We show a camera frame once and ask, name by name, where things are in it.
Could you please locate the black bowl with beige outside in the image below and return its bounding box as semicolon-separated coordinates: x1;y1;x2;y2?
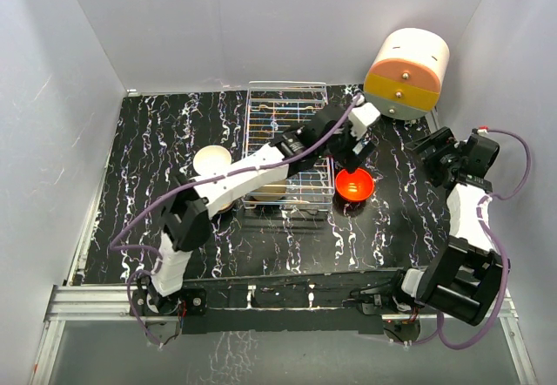
251;184;286;202

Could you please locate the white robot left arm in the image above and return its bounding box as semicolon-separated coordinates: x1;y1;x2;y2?
140;101;380;314

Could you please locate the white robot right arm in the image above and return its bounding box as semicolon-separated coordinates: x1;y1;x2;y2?
343;127;503;326

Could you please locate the red bowl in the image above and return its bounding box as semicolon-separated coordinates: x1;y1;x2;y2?
335;168;375;202

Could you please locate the round mini drawer cabinet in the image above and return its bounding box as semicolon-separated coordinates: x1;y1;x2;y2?
363;28;450;121

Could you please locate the white bowl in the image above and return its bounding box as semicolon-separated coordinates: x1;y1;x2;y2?
192;145;232;177

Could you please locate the tan bowl with brown rim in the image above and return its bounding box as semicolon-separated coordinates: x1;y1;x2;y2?
218;201;234;213

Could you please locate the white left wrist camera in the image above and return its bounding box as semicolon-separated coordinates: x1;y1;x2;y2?
348;102;381;140

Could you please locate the white wire dish rack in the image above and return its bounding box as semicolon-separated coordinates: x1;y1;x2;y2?
242;80;334;214

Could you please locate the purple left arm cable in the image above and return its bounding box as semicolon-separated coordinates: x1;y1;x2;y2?
109;92;365;346

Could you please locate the aluminium frame rail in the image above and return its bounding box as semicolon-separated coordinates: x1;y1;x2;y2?
44;285;538;384

